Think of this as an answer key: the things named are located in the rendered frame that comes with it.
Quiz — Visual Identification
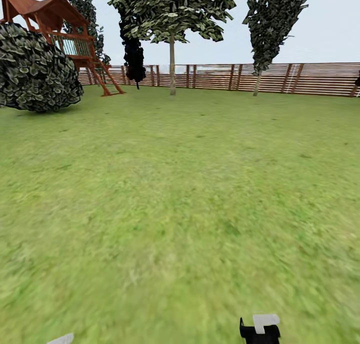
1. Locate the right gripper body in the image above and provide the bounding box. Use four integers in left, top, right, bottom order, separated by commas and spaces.
243, 325, 280, 344

